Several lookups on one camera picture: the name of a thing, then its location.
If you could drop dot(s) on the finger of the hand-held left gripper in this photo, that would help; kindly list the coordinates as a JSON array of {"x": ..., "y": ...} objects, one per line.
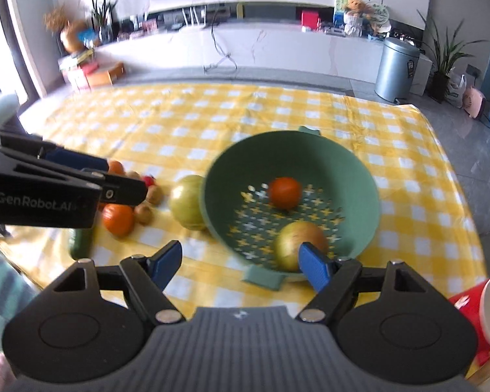
[
  {"x": 122, "y": 190},
  {"x": 77, "y": 159}
]

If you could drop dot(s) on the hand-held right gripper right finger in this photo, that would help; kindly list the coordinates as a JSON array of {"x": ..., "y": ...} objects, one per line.
[{"x": 314, "y": 267}]

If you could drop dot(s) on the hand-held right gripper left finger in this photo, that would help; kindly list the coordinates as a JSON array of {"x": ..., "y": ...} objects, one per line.
[{"x": 165, "y": 263}]

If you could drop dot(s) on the tangerine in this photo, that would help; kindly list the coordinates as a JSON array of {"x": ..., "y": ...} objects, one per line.
[
  {"x": 116, "y": 168},
  {"x": 285, "y": 192},
  {"x": 118, "y": 219}
]

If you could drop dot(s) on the yellow pear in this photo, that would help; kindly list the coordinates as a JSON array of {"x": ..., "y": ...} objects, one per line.
[
  {"x": 186, "y": 204},
  {"x": 294, "y": 239}
]

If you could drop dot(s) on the green colander bowl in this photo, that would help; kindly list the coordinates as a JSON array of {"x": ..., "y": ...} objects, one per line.
[{"x": 343, "y": 179}]

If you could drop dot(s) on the small red fruit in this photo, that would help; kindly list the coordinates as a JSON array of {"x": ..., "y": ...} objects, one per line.
[{"x": 149, "y": 181}]

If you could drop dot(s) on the green cucumber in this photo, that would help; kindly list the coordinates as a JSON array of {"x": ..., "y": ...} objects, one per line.
[{"x": 80, "y": 243}]

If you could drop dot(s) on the orange box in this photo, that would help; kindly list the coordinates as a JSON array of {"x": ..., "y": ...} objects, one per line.
[{"x": 105, "y": 74}]

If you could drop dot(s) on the stack of colourful boxes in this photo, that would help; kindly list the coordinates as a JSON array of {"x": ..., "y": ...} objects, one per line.
[{"x": 75, "y": 69}]

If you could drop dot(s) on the light green chair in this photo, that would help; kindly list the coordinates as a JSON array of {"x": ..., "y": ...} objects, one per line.
[{"x": 0, "y": 108}]

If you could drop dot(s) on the vase with dried flowers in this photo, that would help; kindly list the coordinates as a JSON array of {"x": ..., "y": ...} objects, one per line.
[{"x": 67, "y": 32}]

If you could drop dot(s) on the green plant in vase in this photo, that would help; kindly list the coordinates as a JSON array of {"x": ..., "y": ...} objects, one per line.
[{"x": 104, "y": 16}]

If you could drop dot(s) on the yellow checked tablecloth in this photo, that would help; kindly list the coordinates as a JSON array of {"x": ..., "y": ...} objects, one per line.
[{"x": 269, "y": 110}]

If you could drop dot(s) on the red cup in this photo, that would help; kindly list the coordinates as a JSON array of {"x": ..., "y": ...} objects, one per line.
[{"x": 469, "y": 322}]

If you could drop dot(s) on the white router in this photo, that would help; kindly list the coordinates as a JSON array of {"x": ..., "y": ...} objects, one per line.
[{"x": 194, "y": 22}]

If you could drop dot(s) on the silver trash can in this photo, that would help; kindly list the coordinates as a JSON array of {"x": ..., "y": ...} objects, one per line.
[{"x": 396, "y": 69}]

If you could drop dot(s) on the white media console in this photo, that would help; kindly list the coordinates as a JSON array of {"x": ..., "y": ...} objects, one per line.
[{"x": 290, "y": 49}]

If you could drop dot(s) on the white square bin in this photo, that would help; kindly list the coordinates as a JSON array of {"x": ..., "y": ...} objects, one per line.
[{"x": 424, "y": 73}]

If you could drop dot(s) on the white plastic bag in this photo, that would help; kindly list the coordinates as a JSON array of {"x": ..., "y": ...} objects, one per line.
[{"x": 457, "y": 90}]

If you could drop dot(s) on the pink appliance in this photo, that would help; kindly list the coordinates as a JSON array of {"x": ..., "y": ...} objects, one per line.
[{"x": 473, "y": 102}]

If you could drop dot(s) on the potted green plant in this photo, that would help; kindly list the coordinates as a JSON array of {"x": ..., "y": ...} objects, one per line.
[{"x": 443, "y": 61}]

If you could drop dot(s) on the red box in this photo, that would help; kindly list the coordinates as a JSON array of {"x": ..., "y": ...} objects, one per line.
[{"x": 310, "y": 19}]

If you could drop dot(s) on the round paper fan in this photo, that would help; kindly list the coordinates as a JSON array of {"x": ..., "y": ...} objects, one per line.
[{"x": 379, "y": 18}]

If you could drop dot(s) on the teddy bear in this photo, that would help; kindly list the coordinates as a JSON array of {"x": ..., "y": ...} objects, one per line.
[{"x": 356, "y": 6}]

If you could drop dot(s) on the wall outlet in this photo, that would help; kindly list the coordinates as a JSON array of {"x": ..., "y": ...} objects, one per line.
[{"x": 473, "y": 70}]

